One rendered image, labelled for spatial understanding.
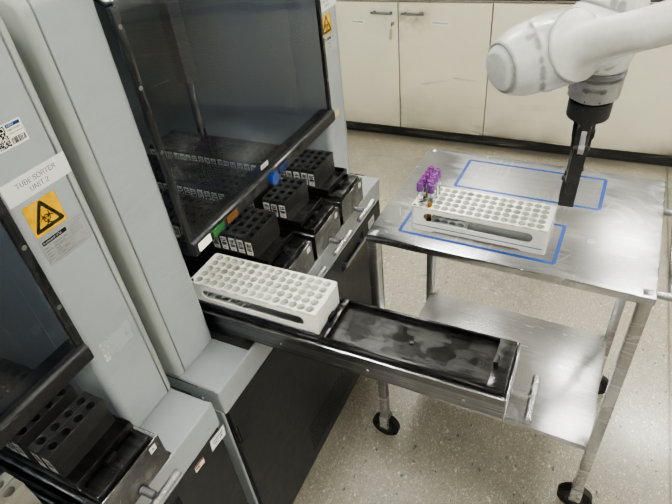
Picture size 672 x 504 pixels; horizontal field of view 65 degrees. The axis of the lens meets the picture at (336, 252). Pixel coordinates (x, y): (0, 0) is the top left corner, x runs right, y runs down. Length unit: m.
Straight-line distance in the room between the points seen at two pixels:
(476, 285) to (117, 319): 1.68
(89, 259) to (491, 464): 1.35
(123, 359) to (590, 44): 0.86
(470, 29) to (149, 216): 2.45
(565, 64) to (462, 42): 2.30
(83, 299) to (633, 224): 1.11
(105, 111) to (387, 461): 1.34
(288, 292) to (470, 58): 2.33
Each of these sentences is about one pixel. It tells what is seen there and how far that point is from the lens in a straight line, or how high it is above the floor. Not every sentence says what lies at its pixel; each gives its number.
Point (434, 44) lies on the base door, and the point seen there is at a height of 0.60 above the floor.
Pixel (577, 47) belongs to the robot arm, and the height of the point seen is 1.29.
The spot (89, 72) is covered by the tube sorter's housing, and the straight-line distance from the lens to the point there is 0.84.
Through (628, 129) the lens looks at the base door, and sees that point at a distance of 3.22.
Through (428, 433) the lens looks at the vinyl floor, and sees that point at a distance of 1.85.
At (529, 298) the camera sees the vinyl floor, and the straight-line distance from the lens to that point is 2.31.
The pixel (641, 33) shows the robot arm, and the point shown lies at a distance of 0.82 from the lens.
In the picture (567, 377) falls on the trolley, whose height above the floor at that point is 0.28.
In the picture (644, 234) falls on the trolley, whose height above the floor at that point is 0.82.
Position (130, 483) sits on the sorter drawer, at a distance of 0.97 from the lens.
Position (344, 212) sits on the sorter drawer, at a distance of 1.41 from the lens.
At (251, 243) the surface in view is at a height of 0.87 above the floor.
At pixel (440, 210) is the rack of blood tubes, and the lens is 1.19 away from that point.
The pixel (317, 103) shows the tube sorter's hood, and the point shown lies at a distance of 1.36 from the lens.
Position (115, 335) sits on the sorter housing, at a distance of 0.95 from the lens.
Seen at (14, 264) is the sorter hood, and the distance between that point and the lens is 0.78.
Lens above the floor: 1.55
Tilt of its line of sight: 38 degrees down
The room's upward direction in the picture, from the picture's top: 7 degrees counter-clockwise
